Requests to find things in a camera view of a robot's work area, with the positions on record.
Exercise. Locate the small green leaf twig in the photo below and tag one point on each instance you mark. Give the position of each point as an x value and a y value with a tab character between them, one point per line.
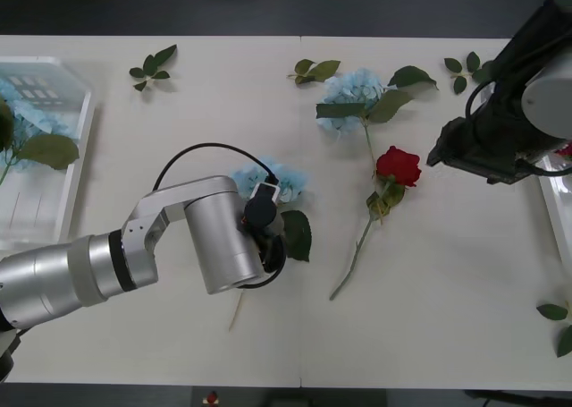
473	61

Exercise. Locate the dark green leaf twig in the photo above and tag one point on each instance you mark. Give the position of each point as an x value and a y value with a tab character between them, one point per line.
150	66

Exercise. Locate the small red white object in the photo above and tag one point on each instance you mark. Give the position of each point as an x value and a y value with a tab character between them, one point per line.
211	398

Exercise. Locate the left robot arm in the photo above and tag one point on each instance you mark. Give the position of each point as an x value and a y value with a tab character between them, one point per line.
214	228

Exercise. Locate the small red rose with stem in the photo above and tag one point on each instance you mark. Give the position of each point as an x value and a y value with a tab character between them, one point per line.
566	150

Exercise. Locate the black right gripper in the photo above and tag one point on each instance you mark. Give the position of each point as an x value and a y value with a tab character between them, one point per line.
473	156

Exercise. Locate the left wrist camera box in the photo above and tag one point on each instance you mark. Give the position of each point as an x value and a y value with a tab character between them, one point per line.
264	193

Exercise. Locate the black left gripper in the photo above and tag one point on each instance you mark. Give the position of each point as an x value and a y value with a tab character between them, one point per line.
261	214

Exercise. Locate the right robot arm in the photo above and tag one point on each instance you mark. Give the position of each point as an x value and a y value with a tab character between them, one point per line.
549	89

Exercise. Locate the pale blue flower with leaves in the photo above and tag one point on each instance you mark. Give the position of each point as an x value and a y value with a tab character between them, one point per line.
353	94
295	232
49	150

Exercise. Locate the olive green leaf twig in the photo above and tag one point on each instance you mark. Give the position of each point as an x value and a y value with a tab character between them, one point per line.
322	70

